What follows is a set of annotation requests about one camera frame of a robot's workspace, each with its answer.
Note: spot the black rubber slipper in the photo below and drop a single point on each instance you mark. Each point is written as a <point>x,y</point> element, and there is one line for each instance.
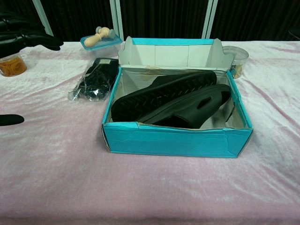
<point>187,103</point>
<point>150,98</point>

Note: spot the black pleated curtain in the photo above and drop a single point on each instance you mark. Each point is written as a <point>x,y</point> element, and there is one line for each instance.
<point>164,14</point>

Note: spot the teal cardboard shoe box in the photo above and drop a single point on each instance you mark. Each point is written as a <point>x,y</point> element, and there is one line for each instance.
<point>175,143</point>

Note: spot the small wooden mallet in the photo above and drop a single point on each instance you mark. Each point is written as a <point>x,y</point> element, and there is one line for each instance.
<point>90,41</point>

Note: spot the clear container with teal lid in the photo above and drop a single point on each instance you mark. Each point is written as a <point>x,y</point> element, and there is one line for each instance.
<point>113,42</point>

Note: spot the white metal frame post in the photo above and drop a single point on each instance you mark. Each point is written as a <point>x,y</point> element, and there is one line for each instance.
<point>209,18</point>
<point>116,18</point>
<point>42,11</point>

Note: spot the black item in plastic bag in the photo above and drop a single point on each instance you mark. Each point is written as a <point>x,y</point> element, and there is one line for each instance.
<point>98,79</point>

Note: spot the clear jar of colourful clips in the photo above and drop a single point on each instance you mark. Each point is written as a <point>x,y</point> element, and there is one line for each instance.
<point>239,61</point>

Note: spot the pink velvet tablecloth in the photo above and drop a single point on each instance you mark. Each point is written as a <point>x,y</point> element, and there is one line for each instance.
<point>70,175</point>

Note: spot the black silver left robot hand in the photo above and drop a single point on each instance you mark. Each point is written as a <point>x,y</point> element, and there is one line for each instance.
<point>35,39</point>

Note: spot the clear jar of orange bands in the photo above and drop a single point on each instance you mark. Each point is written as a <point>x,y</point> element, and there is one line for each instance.
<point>12,68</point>

